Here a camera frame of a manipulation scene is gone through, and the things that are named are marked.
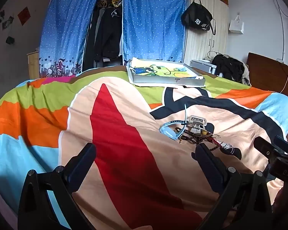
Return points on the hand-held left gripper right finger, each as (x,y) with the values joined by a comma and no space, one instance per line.
(210,165)

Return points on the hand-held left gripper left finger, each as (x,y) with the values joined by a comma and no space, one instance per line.
(82,165)

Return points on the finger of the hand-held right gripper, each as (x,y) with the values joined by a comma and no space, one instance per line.
(285,146)
(265,147)

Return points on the grey hair claw clip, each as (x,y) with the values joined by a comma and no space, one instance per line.
(196,121)

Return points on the grey tray with cartoon lining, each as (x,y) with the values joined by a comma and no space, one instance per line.
(163,81)

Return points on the colourful printed blanket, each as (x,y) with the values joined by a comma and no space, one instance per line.
(134,115)

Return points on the brown wooden headboard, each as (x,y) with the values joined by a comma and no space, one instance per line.
(266,74)

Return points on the pile of black clothes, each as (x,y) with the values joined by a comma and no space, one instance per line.
(230,68)

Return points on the white plastic box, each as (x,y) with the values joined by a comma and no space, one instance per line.
(201,64)

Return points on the light wooden cabinet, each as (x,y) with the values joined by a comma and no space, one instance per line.
(33,64)

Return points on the white paper bag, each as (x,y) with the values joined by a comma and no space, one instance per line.
(236,26)

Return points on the white wardrobe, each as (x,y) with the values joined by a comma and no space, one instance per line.
(220,28)

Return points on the dark hanging clothes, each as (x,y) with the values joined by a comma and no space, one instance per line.
(108,33)

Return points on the blue dotted curtain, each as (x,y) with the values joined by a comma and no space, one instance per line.
(67,28)
(153,21)

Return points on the dark green wall ornament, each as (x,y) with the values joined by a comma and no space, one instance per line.
(10,40)

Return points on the wall photo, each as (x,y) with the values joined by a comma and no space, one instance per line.
(8,23)
(0,16)

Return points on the red paper wall decoration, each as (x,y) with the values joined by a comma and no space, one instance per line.
(23,16)

